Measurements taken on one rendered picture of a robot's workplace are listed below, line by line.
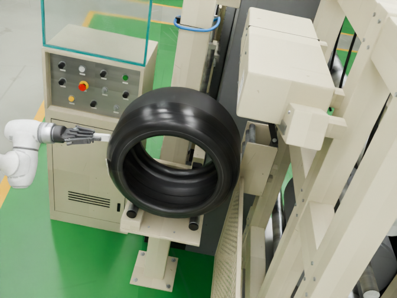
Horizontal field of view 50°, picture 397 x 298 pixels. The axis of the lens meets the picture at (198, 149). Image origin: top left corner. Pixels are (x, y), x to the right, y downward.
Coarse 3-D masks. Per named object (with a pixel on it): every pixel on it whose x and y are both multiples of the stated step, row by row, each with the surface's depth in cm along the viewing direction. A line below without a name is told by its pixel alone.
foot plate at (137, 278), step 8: (144, 256) 280; (168, 256) 283; (136, 264) 273; (168, 264) 278; (176, 264) 279; (136, 272) 269; (168, 272) 273; (136, 280) 263; (144, 280) 265; (152, 280) 266; (160, 280) 267; (168, 280) 268; (152, 288) 262; (160, 288) 262; (168, 288) 263
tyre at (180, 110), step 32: (160, 96) 167; (192, 96) 168; (128, 128) 162; (160, 128) 158; (192, 128) 157; (224, 128) 164; (128, 160) 197; (224, 160) 163; (128, 192) 178; (160, 192) 199; (192, 192) 200; (224, 192) 172
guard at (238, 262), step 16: (240, 192) 195; (240, 208) 187; (224, 224) 235; (240, 224) 178; (224, 240) 223; (240, 240) 171; (224, 256) 208; (240, 256) 164; (224, 272) 197; (240, 272) 158; (224, 288) 188
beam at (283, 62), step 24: (264, 24) 149; (288, 24) 154; (312, 24) 159; (240, 48) 164; (264, 48) 130; (288, 48) 134; (312, 48) 137; (240, 72) 139; (264, 72) 116; (288, 72) 118; (312, 72) 121; (240, 96) 120; (264, 96) 118; (288, 96) 118; (312, 96) 117; (264, 120) 123
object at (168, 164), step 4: (156, 160) 212; (160, 160) 213; (164, 164) 212; (168, 164) 211; (172, 164) 212; (176, 164) 212; (180, 164) 213; (184, 164) 213; (176, 168) 212; (180, 168) 212; (184, 168) 212; (188, 168) 212
